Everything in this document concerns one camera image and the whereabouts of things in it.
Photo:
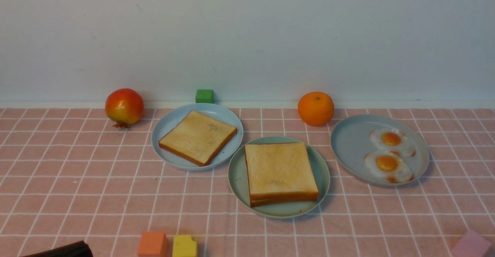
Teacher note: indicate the toast slice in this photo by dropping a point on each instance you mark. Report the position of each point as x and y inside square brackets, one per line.
[279, 169]
[197, 137]
[281, 200]

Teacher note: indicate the green cube block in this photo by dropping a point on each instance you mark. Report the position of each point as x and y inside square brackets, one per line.
[205, 96]

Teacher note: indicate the pink cube block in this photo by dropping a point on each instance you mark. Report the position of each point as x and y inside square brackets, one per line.
[471, 244]

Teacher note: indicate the pink checkered tablecloth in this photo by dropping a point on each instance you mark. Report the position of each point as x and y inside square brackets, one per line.
[68, 175]

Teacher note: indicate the orange fruit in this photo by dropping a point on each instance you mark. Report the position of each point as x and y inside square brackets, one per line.
[316, 108]

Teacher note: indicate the lower fried egg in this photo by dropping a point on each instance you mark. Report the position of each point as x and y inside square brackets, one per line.
[388, 166]

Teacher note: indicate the orange cube block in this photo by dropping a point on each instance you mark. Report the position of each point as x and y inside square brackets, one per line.
[153, 244]

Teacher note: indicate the light blue plate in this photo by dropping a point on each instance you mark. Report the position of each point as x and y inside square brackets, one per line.
[170, 127]

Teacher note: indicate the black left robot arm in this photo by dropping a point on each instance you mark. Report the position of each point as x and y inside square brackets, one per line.
[76, 249]

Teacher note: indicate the fried egg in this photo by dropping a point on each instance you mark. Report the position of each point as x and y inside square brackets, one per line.
[388, 166]
[393, 140]

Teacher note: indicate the yellow cube block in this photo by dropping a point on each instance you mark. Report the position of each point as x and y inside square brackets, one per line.
[185, 246]

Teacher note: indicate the upper fried egg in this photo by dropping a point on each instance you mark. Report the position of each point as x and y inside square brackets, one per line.
[393, 140]

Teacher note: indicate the green center plate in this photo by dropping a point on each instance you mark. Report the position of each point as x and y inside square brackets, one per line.
[239, 183]

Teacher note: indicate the grey egg plate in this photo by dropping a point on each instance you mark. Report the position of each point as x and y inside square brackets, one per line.
[351, 143]

